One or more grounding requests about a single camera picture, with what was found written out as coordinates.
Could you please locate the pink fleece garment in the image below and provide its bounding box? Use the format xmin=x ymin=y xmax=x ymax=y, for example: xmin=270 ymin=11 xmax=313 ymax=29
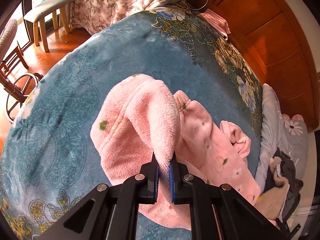
xmin=90 ymin=74 xmax=261 ymax=229

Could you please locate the dark and beige clothes pile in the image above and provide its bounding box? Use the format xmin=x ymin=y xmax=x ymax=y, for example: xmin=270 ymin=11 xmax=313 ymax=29
xmin=255 ymin=148 xmax=304 ymax=239

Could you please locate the blue floral plush blanket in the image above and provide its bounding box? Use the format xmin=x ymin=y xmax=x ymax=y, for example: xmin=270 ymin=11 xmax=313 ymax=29
xmin=1 ymin=7 xmax=262 ymax=239

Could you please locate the light blue daisy duvet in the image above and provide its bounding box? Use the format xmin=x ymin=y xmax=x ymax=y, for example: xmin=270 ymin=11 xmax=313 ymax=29
xmin=255 ymin=83 xmax=308 ymax=191

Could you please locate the wooden rocking chair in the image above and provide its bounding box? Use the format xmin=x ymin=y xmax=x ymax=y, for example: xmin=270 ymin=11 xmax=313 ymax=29
xmin=1 ymin=20 xmax=43 ymax=123

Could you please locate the pink striped cloth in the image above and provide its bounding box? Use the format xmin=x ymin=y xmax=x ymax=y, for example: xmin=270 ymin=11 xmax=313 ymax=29
xmin=201 ymin=9 xmax=231 ymax=40

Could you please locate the wooden headboard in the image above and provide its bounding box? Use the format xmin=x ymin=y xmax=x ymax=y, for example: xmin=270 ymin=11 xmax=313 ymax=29
xmin=188 ymin=0 xmax=319 ymax=129

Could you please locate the floral quilt on side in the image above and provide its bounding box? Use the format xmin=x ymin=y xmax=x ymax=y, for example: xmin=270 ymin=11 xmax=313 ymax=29
xmin=69 ymin=0 xmax=182 ymax=35

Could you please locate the wooden stool with cushion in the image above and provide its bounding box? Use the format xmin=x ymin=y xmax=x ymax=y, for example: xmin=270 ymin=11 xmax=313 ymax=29
xmin=23 ymin=0 xmax=76 ymax=53

